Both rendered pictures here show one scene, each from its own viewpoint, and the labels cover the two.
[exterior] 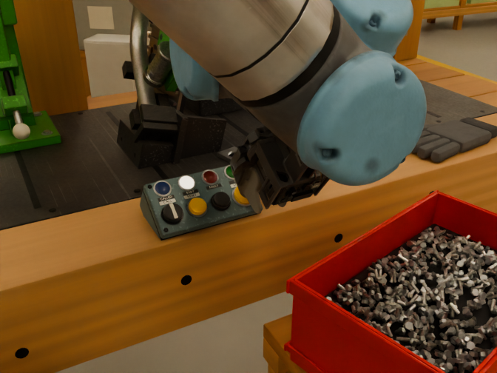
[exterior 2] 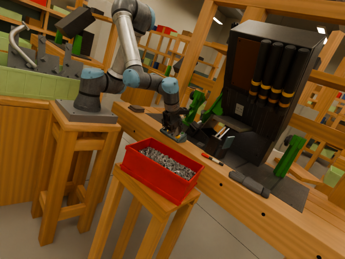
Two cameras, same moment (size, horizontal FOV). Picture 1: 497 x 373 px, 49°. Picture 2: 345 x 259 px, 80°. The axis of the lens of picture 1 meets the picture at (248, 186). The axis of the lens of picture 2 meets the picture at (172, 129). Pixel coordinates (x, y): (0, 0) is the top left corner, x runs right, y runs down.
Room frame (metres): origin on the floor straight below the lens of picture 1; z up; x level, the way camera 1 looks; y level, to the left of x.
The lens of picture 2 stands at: (0.09, -0.97, 1.31)
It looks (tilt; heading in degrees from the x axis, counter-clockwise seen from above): 17 degrees down; 62
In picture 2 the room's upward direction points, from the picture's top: 21 degrees clockwise
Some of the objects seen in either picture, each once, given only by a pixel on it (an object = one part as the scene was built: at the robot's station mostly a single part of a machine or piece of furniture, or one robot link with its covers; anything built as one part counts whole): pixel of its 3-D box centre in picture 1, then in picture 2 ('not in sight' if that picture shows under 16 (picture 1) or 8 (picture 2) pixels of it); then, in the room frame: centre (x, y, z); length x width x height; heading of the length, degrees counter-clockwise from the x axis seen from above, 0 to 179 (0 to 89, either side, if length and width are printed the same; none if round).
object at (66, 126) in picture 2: not in sight; (84, 116); (0.17, 0.29, 0.83); 0.32 x 0.32 x 0.04; 21
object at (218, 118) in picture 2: not in sight; (238, 124); (0.96, -0.08, 1.11); 0.39 x 0.16 x 0.03; 28
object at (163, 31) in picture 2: not in sight; (158, 60); (2.48, 6.40, 1.13); 2.48 x 0.54 x 2.27; 114
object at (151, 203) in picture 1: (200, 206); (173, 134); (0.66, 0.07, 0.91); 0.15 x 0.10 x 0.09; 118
